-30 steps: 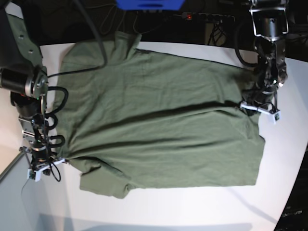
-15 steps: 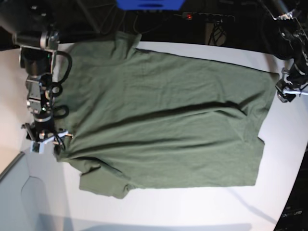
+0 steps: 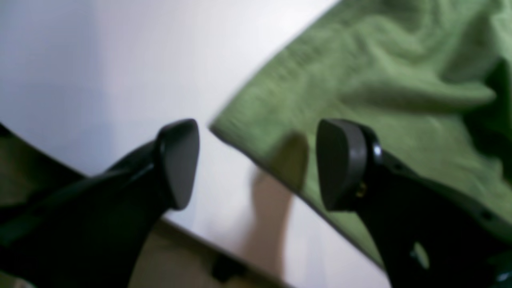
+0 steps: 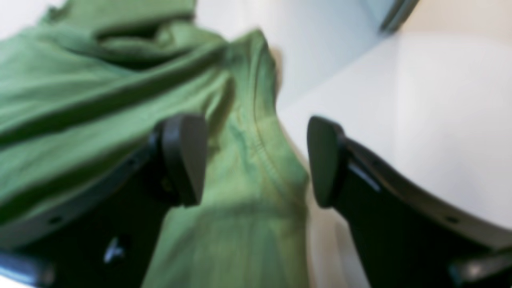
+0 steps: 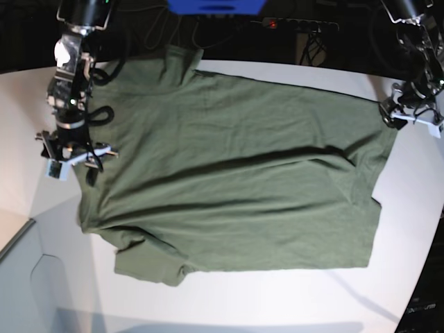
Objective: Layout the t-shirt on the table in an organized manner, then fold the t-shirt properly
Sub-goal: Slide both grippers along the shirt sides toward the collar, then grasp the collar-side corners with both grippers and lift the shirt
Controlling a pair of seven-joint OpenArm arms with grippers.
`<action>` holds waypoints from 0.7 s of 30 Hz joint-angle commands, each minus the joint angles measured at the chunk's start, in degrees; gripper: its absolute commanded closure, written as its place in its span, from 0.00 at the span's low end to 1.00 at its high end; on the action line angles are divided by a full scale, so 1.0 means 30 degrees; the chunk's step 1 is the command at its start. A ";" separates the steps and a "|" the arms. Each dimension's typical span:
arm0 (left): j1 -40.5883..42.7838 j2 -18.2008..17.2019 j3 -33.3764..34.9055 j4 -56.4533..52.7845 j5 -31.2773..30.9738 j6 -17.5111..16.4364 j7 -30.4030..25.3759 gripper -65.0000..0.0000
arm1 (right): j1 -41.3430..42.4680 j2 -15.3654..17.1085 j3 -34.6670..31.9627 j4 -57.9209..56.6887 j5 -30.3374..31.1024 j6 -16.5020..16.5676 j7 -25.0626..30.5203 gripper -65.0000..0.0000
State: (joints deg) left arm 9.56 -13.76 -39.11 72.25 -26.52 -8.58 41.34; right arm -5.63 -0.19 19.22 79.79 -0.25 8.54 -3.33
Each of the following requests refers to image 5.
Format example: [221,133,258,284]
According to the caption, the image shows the black hanging cables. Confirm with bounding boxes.
[298,30,329,67]

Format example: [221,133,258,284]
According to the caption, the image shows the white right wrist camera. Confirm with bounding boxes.
[45,159,71,181]

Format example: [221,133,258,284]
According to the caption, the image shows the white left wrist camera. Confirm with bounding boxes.
[427,121,444,139]

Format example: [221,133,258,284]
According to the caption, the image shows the blue plastic box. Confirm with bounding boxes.
[167,0,266,15]

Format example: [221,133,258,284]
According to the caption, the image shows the green t-shirt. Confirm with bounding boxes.
[79,47,396,287]

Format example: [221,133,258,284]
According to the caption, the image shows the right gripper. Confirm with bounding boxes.
[35,130,119,187]

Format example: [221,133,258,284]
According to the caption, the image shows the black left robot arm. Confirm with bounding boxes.
[378,1,443,138]

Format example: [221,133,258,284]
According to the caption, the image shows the black device with label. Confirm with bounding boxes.
[395,220,443,333]

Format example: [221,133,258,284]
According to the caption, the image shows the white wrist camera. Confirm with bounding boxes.
[427,121,444,139]
[45,159,71,181]

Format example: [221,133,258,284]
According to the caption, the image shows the white power strip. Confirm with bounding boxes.
[260,17,340,33]

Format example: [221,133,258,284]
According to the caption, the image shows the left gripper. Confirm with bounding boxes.
[378,83,443,130]

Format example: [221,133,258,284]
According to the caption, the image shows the black cable loop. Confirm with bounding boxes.
[144,6,244,51]

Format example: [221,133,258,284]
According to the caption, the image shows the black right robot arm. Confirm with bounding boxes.
[35,1,130,187]

